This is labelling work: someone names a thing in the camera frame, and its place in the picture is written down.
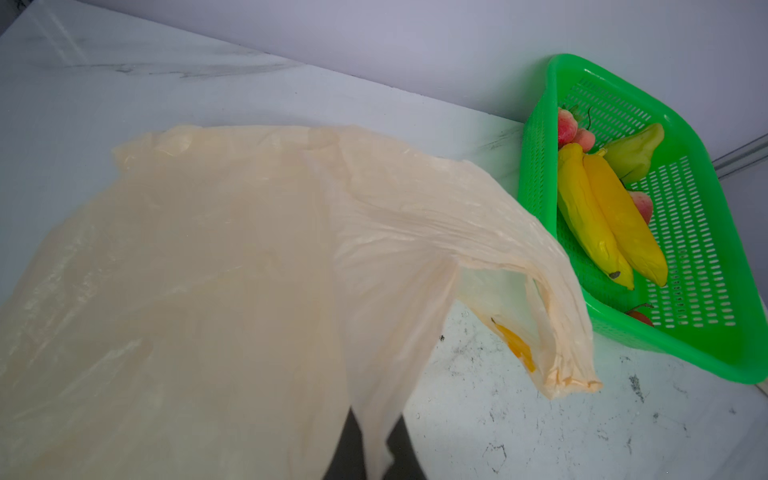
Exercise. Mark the yellow fake banana bunch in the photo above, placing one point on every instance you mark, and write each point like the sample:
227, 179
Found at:
604, 219

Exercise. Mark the green fake pear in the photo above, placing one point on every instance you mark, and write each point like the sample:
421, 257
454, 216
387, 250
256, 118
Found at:
631, 157

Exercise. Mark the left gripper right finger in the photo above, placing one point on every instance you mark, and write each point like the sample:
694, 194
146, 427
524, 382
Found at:
405, 464

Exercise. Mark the red fake strawberry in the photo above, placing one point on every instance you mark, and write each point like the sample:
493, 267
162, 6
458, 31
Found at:
644, 205
567, 126

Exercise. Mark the translucent beige plastic bag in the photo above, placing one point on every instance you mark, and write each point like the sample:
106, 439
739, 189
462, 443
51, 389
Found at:
238, 292

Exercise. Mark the small dark red fruit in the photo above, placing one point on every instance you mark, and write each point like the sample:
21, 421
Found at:
639, 313

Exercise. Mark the green plastic basket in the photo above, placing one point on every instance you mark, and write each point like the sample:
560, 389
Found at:
710, 313

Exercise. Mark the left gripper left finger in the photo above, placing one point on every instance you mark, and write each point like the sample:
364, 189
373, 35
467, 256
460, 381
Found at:
348, 460

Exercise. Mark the small red fake cherry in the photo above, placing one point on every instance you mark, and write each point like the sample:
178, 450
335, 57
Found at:
585, 138

